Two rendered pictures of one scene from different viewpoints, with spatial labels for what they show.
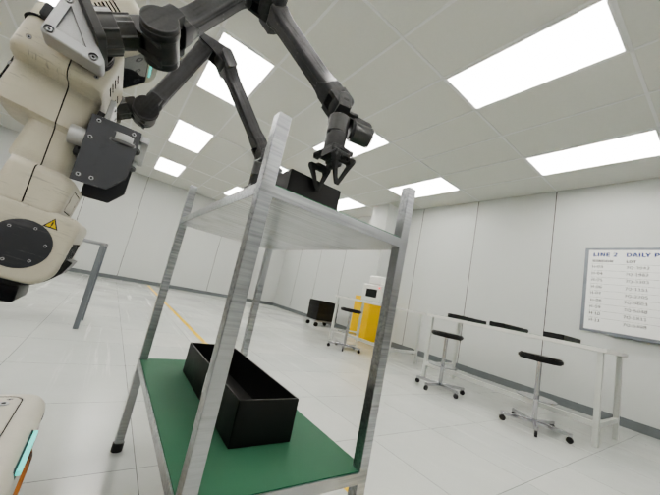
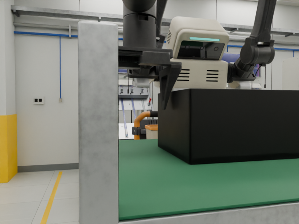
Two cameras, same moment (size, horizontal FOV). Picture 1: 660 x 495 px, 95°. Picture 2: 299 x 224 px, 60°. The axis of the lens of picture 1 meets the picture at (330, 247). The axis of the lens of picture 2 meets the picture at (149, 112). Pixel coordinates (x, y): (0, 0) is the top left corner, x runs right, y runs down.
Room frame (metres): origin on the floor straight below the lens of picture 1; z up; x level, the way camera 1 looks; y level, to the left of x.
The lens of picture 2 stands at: (0.95, -0.37, 1.04)
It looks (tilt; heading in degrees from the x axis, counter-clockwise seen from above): 2 degrees down; 111
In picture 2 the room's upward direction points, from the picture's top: straight up
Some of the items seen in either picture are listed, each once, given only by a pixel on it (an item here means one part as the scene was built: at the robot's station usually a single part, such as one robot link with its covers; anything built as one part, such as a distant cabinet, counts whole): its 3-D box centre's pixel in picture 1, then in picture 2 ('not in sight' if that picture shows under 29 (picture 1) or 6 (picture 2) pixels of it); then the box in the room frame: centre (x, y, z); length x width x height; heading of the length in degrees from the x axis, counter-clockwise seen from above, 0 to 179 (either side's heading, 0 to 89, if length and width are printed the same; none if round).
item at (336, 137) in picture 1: (334, 146); (139, 41); (0.77, 0.05, 1.15); 0.10 x 0.07 x 0.07; 35
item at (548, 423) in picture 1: (536, 392); not in sight; (2.76, -2.04, 0.31); 0.53 x 0.50 x 0.62; 58
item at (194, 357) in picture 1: (230, 382); not in sight; (1.07, 0.23, 0.41); 0.57 x 0.17 x 0.11; 35
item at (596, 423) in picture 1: (509, 365); not in sight; (3.53, -2.26, 0.40); 1.80 x 0.75 x 0.80; 35
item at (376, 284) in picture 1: (378, 290); not in sight; (5.39, -1.00, 1.03); 0.44 x 0.37 x 0.46; 40
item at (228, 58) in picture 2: not in sight; (238, 66); (0.84, 3.06, 1.52); 0.51 x 0.13 x 0.27; 35
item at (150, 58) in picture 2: (322, 173); (156, 82); (0.80, 0.06, 1.08); 0.07 x 0.07 x 0.09; 35
